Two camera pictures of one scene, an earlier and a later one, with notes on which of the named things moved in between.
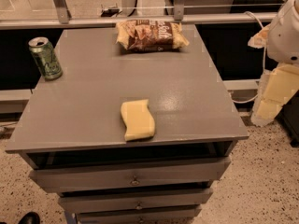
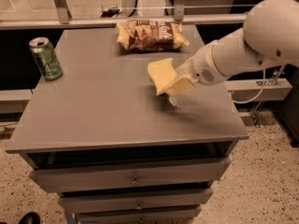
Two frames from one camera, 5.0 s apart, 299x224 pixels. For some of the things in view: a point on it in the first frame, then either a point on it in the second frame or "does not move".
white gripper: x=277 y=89 -> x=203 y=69
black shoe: x=30 y=217 does not move
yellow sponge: x=138 y=121 -> x=162 y=73
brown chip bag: x=150 y=35 does not move
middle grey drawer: x=135 y=201 does not move
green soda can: x=44 y=53 does not move
